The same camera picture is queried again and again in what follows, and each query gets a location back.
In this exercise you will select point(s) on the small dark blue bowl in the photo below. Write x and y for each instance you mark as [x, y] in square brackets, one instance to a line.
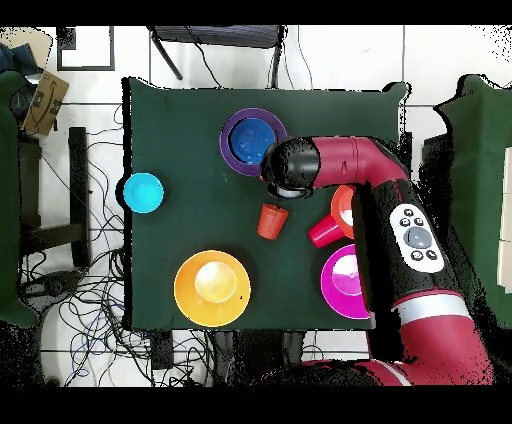
[250, 140]

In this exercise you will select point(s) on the dark blue fabric bag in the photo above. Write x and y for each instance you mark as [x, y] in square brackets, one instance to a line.
[18, 60]

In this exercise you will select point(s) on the black folding chair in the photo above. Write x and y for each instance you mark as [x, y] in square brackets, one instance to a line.
[216, 36]

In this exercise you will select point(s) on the black square frame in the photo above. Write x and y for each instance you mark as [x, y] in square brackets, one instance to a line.
[86, 68]

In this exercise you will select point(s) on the black power strip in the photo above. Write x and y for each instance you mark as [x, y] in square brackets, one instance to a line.
[162, 350]

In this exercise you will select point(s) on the beige board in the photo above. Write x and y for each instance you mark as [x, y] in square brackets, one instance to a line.
[42, 48]

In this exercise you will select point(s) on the purple bowl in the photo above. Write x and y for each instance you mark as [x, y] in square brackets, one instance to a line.
[224, 148]

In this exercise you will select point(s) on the large pink bowl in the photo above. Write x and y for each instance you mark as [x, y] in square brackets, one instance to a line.
[340, 288]

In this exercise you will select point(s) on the orange cup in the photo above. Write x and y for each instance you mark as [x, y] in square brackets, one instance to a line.
[272, 222]

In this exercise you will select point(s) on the white box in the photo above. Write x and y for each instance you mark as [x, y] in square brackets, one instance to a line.
[506, 220]

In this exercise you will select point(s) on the green cloth covered table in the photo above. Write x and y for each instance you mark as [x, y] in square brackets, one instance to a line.
[8, 200]
[476, 160]

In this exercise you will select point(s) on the black H-shaped stand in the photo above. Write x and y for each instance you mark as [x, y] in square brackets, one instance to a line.
[438, 160]
[78, 192]

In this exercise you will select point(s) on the large yellow bowl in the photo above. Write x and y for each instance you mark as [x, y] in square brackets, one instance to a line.
[212, 288]

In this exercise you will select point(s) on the small cyan ribbed bowl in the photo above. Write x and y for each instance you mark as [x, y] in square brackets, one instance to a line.
[143, 192]

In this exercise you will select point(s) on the orange bowl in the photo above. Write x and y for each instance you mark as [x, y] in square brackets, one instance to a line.
[340, 208]

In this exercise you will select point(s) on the red cup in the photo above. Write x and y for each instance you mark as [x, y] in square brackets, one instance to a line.
[324, 234]

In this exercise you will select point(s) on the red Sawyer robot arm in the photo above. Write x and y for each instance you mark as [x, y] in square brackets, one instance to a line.
[400, 248]

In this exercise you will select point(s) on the cardboard box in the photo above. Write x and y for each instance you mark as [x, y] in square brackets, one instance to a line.
[46, 104]

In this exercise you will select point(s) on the dark green tablecloth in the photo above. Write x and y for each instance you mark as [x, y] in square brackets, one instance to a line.
[192, 132]

